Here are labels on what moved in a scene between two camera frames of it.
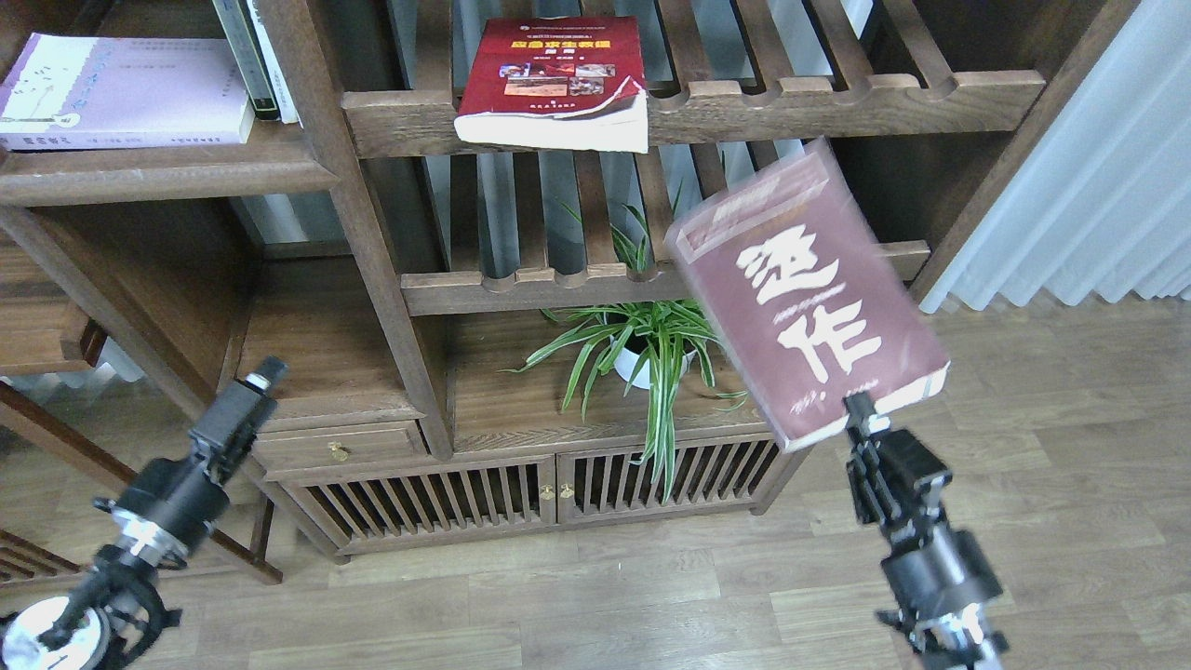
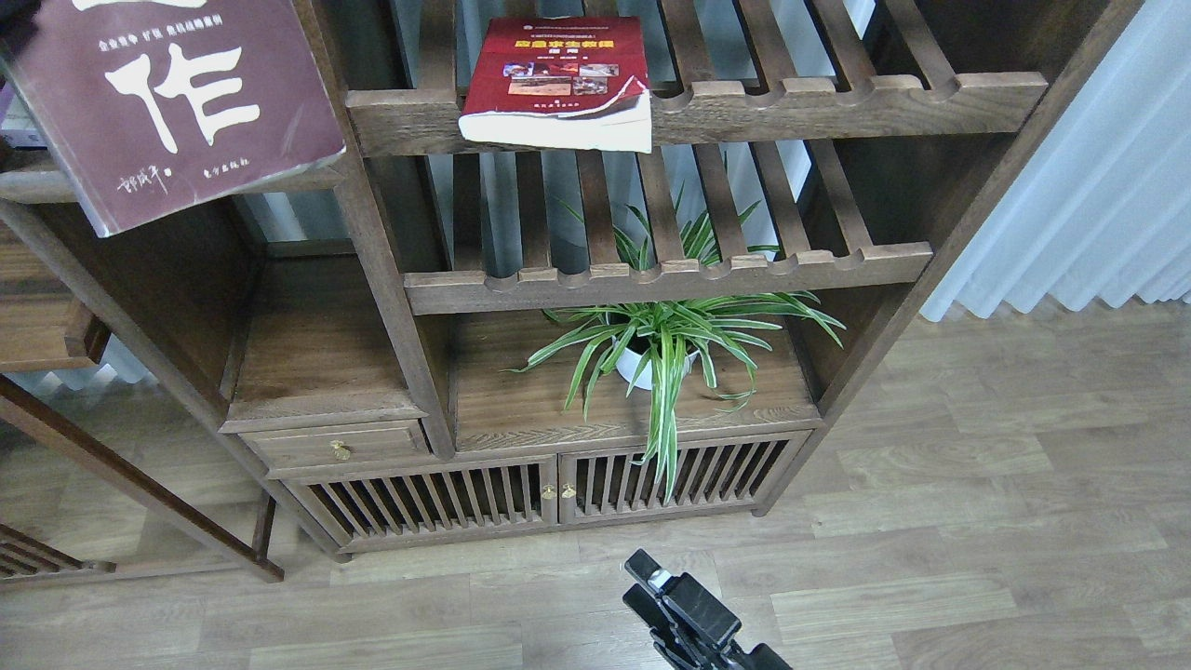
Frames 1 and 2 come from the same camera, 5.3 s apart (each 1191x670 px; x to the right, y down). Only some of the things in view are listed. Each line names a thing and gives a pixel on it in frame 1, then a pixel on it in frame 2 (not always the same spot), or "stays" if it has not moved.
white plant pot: (635, 341) stays
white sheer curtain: (1104, 207) stays
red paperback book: (566, 83) stays
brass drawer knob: (338, 450) stays
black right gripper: (941, 574) -> (685, 651)
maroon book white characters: (807, 302) -> (153, 107)
